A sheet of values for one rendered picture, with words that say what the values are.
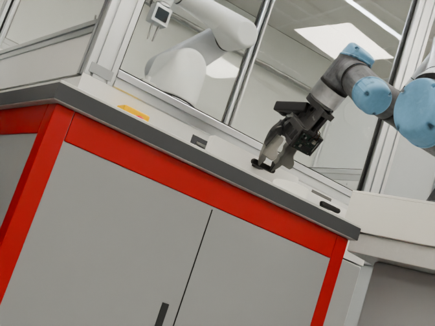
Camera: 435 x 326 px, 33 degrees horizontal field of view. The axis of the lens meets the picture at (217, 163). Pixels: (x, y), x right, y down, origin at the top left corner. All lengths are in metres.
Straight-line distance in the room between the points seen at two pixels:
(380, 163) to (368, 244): 0.87
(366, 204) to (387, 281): 0.15
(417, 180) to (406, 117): 2.30
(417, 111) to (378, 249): 0.27
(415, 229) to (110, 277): 0.58
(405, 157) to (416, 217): 2.47
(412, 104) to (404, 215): 0.21
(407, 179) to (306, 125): 2.09
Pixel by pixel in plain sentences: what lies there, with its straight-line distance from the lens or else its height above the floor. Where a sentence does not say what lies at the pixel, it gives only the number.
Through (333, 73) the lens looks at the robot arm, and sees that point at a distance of 1.71.
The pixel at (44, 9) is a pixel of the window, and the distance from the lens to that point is 2.27.
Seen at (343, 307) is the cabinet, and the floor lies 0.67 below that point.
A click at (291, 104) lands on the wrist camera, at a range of 1.78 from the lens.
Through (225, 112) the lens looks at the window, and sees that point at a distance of 1.92.
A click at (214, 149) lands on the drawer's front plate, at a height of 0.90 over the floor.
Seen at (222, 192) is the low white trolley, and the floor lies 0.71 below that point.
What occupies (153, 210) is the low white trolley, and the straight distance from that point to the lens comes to 1.11.
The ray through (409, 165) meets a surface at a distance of 3.81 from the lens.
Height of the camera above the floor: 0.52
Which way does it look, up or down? 11 degrees up
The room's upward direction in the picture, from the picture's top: 19 degrees clockwise
